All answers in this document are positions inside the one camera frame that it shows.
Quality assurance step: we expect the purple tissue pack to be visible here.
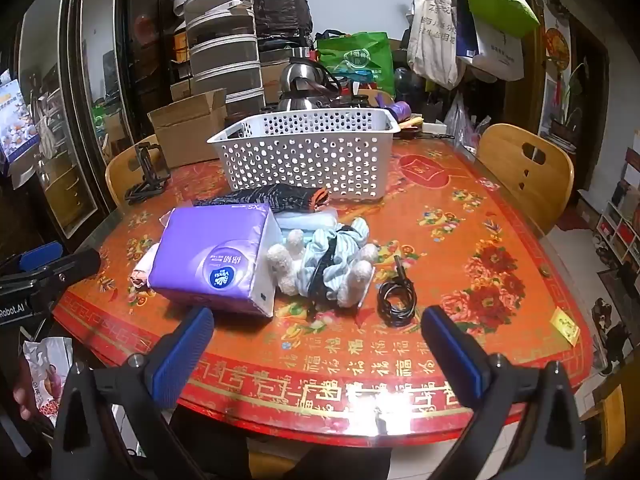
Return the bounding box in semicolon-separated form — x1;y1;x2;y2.
148;205;284;318

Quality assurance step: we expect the black plastic bag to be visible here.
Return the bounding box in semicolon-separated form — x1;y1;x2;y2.
250;0;313;38

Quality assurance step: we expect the cluttered storage shelf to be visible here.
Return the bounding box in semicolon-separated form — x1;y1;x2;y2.
595;130;640;271

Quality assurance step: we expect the black knitted hat orange trim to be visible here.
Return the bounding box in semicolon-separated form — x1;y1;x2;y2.
192;183;331;214

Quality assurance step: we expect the white perforated plastic basket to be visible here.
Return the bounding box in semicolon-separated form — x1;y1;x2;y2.
206;108;402;201

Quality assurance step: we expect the coiled black cable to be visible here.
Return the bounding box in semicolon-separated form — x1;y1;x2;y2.
376;255;418;328

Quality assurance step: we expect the green shopping bag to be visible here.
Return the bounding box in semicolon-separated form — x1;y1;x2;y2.
315;30;396;98

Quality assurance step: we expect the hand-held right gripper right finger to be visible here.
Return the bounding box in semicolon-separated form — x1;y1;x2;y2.
420;305;586;480

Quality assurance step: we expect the wooden chair with cutouts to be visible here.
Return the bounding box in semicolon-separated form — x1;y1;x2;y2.
475;123;575;233

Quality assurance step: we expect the red floral tablecloth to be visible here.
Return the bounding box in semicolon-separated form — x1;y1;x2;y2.
52;135;593;448

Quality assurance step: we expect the black folding phone stand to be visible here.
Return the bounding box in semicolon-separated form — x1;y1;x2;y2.
124;142;172;204

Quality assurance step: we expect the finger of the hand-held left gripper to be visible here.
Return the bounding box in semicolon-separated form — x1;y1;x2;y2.
0;248;103;299
0;241;65;281

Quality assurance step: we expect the potted plant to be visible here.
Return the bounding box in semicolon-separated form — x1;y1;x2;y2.
550;60;588;142

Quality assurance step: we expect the stainless steel kettle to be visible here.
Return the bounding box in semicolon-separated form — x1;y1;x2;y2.
276;46;346;111

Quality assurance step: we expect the wall poster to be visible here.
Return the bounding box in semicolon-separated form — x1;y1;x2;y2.
0;80;41;166

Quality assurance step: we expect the white and blue hanging bag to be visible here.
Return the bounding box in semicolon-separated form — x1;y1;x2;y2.
457;15;526;81

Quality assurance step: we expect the small cardboard box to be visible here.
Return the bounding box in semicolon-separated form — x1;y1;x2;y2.
170;77;196;102

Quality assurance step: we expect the stacked plastic drawer unit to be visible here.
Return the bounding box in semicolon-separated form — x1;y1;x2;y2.
182;0;266;116

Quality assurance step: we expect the wooden chair with slot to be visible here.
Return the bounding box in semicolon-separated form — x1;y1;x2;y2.
105;135;173;211

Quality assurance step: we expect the round red wall ornament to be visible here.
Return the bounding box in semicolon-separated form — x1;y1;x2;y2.
544;25;571;71

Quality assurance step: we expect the person's left hand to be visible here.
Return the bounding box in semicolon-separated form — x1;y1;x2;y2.
12;360;36;421

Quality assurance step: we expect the clear plastic bag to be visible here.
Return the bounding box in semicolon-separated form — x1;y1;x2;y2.
274;208;341;233

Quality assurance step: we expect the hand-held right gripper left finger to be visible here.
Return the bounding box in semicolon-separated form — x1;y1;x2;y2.
50;306;216;480

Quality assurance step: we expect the dark glass door cabinet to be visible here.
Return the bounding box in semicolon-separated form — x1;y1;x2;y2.
15;0;186;241

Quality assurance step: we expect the yellow sticky note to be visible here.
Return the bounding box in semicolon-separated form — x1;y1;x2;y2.
550;307;581;346

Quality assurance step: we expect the flat brown cardboard box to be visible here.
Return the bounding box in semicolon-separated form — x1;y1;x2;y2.
260;60;291;106

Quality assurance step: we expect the printed snack packet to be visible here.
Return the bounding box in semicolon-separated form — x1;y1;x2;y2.
23;337;74;428

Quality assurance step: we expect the beige canvas tote bag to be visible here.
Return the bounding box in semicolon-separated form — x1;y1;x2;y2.
406;0;466;91

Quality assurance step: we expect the open cardboard box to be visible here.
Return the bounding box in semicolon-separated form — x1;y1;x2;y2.
147;88;228;168

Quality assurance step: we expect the small crinkled transparent bag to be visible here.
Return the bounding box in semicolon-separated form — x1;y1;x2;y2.
445;92;491;146

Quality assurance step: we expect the plush toy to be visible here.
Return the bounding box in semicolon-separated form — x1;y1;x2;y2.
266;216;379;309

